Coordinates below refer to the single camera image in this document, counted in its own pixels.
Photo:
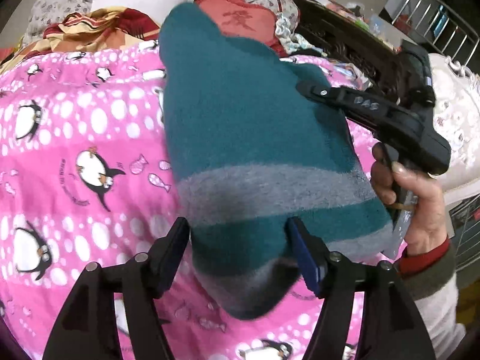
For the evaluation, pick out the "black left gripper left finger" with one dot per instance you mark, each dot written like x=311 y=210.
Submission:
x=86 y=326

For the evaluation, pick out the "dark carved wooden cabinet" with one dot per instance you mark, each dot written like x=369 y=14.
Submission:
x=342 y=39

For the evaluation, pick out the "red yellow patterned blanket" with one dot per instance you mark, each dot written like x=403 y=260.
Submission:
x=107 y=28

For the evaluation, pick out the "light patterned clothes pile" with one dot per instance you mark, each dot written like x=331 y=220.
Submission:
x=291 y=42

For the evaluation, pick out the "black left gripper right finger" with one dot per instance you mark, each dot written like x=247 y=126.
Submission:
x=391 y=325

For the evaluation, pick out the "red heart cushion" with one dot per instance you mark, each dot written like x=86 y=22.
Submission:
x=238 y=18

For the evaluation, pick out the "right forearm sleeve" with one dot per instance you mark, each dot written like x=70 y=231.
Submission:
x=430 y=279

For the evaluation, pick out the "teal grey striped sweater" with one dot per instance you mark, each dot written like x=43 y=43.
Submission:
x=248 y=152

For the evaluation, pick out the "person right hand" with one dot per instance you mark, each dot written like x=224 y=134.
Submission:
x=427 y=229

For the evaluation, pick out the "pink penguin blanket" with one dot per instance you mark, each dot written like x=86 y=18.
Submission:
x=85 y=176

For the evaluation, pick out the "metal rack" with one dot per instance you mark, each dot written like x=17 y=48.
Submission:
x=439 y=27

